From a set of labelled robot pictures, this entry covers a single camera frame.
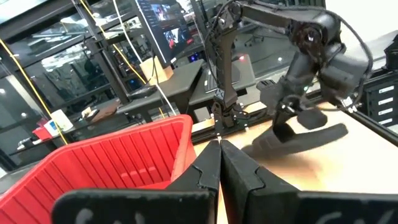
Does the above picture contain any small red box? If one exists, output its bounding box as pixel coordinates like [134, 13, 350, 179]
[32, 126, 53, 141]

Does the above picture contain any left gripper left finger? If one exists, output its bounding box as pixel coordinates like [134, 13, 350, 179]
[51, 139, 222, 224]

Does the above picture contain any dark laptop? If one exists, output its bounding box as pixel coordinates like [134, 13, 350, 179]
[203, 62, 243, 94]

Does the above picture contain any black metal rack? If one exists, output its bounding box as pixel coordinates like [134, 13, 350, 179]
[0, 0, 137, 175]

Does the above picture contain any white cable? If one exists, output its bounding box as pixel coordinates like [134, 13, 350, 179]
[111, 0, 178, 116]

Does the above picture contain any yellow cable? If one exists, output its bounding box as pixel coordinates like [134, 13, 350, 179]
[0, 37, 68, 146]
[78, 0, 165, 119]

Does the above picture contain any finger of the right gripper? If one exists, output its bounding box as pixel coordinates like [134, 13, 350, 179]
[297, 107, 328, 131]
[272, 107, 296, 144]

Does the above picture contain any laptop computer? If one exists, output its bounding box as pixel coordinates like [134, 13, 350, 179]
[116, 58, 206, 124]

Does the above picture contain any brown cardboard box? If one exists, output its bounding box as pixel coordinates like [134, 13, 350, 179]
[81, 100, 121, 124]

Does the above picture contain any red plastic bin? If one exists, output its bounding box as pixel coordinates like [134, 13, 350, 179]
[0, 114, 197, 224]

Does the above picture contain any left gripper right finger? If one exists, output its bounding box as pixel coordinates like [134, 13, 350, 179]
[220, 139, 398, 224]

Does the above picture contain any grey laptop desk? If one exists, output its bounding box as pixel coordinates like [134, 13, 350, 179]
[188, 54, 257, 108]

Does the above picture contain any black drawer cabinet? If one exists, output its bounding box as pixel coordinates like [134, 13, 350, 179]
[365, 70, 398, 134]

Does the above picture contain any computer monitor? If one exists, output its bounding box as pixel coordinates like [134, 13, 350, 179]
[134, 0, 203, 68]

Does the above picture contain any black slide sandal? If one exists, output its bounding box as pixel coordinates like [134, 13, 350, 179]
[241, 123, 349, 160]

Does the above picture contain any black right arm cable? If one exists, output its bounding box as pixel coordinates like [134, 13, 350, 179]
[337, 12, 374, 108]

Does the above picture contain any black power adapter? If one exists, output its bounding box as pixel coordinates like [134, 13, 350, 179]
[127, 85, 159, 101]

